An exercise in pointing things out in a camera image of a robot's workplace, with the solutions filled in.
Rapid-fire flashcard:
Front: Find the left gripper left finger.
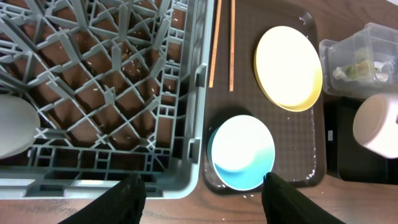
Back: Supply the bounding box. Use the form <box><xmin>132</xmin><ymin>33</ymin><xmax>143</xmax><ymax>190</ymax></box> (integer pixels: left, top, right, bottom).
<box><xmin>62</xmin><ymin>174</ymin><xmax>147</xmax><ymax>224</ymax></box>

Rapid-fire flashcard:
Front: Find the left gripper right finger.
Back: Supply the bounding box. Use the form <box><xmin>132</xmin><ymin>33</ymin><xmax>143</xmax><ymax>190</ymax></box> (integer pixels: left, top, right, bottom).
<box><xmin>261</xmin><ymin>172</ymin><xmax>343</xmax><ymax>224</ymax></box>

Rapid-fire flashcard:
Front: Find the light blue bowl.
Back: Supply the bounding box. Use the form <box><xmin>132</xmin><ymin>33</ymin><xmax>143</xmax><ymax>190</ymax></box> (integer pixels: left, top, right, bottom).
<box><xmin>207</xmin><ymin>114</ymin><xmax>275</xmax><ymax>191</ymax></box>

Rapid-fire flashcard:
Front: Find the white pink bowl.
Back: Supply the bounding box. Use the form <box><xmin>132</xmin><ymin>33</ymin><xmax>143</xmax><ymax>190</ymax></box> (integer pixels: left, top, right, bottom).
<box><xmin>353</xmin><ymin>94</ymin><xmax>397</xmax><ymax>159</ymax></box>

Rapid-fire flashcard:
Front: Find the white napkin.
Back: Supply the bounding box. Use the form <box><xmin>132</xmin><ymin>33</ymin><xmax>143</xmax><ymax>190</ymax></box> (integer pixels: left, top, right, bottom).
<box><xmin>332</xmin><ymin>62</ymin><xmax>389</xmax><ymax>83</ymax></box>

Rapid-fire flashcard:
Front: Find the green orange snack wrapper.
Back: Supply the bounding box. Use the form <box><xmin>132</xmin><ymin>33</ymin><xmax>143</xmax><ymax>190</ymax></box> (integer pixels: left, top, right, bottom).
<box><xmin>346</xmin><ymin>47</ymin><xmax>377</xmax><ymax>81</ymax></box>

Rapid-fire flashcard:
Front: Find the wooden chopstick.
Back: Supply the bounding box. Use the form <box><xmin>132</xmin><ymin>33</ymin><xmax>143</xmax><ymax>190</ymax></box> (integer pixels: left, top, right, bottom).
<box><xmin>208</xmin><ymin>0</ymin><xmax>222</xmax><ymax>88</ymax></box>
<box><xmin>229</xmin><ymin>0</ymin><xmax>236</xmax><ymax>92</ymax></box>

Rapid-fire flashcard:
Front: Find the black waste tray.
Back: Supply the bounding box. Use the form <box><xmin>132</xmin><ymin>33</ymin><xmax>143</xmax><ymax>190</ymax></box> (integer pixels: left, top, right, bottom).
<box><xmin>323</xmin><ymin>97</ymin><xmax>397</xmax><ymax>185</ymax></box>

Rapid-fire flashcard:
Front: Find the grey plastic dish rack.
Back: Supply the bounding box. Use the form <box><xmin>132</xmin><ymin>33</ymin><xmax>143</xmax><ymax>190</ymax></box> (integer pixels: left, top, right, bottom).
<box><xmin>1</xmin><ymin>0</ymin><xmax>215</xmax><ymax>200</ymax></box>

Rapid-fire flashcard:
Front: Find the yellow round plate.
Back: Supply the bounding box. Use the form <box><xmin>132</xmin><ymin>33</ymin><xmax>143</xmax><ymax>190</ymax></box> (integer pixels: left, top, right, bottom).
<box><xmin>254</xmin><ymin>26</ymin><xmax>323</xmax><ymax>112</ymax></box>

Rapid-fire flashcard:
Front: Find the clear plastic bin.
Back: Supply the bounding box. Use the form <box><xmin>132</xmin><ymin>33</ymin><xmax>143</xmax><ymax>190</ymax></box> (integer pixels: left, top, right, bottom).
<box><xmin>319</xmin><ymin>23</ymin><xmax>397</xmax><ymax>99</ymax></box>

